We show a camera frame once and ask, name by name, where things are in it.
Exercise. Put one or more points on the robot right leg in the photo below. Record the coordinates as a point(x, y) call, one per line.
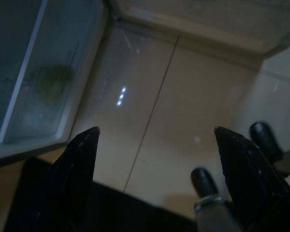
point(265, 137)

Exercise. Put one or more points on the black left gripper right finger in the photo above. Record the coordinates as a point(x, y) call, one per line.
point(251, 183)

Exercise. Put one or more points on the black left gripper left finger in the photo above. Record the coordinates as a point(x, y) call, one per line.
point(75, 169)

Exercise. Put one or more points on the grey fridge cabinet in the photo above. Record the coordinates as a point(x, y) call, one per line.
point(14, 151)

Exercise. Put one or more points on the glass fridge shelf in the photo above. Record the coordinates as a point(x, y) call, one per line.
point(21, 72)

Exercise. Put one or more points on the green leafy vegetables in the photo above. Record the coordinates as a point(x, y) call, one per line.
point(53, 82)

